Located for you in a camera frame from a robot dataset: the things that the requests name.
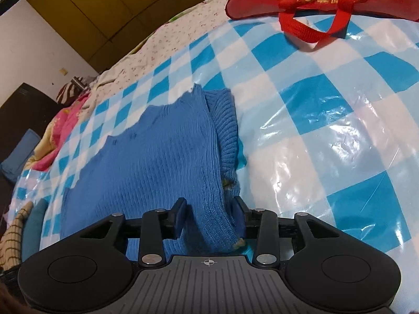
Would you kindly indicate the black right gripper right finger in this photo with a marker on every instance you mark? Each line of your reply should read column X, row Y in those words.
column 242, row 217

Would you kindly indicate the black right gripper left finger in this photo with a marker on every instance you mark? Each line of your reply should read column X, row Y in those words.
column 176, row 218

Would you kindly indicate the blue striped knit sweater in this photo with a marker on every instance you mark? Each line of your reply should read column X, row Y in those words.
column 187, row 149

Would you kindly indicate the blue white checkered plastic sheet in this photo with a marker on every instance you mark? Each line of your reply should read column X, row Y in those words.
column 329, row 129

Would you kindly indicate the pink floral blanket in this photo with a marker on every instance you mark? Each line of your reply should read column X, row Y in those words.
column 55, row 135

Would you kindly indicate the teal cushion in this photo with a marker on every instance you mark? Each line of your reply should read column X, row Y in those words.
column 32, row 230

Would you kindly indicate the red white striped cloth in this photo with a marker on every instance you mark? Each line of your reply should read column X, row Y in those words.
column 73, row 89

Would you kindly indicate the beige checkered cloth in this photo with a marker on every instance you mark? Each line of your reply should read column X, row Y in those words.
column 10, row 253

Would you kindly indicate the blue pillow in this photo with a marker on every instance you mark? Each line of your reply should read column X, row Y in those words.
column 13, row 165

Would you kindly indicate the dark wooden headboard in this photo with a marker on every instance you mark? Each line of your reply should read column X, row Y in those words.
column 27, row 108

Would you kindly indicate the floral white bed sheet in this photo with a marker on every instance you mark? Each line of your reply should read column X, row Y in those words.
column 163, row 43

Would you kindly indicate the brown wooden wardrobe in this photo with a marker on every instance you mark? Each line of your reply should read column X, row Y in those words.
column 103, row 31

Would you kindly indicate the red printed tote bag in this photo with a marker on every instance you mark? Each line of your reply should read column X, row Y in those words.
column 342, row 10

